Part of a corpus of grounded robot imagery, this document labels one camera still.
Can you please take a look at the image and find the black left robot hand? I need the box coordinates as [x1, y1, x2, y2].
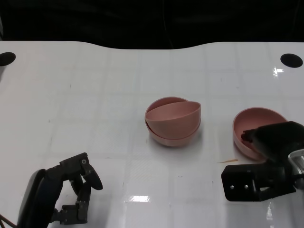
[18, 152, 104, 228]

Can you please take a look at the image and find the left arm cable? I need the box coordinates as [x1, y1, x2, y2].
[0, 213, 18, 228]

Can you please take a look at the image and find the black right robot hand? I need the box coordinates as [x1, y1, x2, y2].
[241, 121, 304, 164]

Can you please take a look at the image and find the pink plastic bowl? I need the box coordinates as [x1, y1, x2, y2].
[144, 96, 202, 147]
[145, 101, 202, 139]
[232, 108, 288, 162]

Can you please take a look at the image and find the black round table grommet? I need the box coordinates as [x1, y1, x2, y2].
[280, 53, 304, 68]
[0, 52, 17, 67]

